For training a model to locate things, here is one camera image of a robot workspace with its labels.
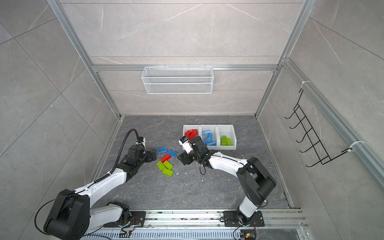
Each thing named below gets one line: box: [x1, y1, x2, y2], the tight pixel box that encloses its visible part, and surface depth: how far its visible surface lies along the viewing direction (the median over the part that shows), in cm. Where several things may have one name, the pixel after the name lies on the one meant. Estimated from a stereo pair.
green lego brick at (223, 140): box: [220, 136, 228, 146], surface depth 103 cm
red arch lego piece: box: [184, 129, 198, 140], surface depth 106 cm
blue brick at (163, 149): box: [157, 146, 168, 154], surface depth 100 cm
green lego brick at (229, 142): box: [226, 138, 233, 146], surface depth 105 cm
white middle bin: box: [198, 124, 219, 150], surface depth 106 cm
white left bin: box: [182, 124, 201, 139], surface depth 106 cm
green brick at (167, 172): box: [162, 168, 174, 177], surface depth 90 cm
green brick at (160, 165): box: [156, 161, 166, 171], surface depth 93 cm
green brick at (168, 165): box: [163, 160, 174, 170], surface depth 92 cm
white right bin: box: [216, 124, 237, 150], surface depth 103 cm
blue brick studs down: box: [166, 149, 178, 158], surface depth 97 cm
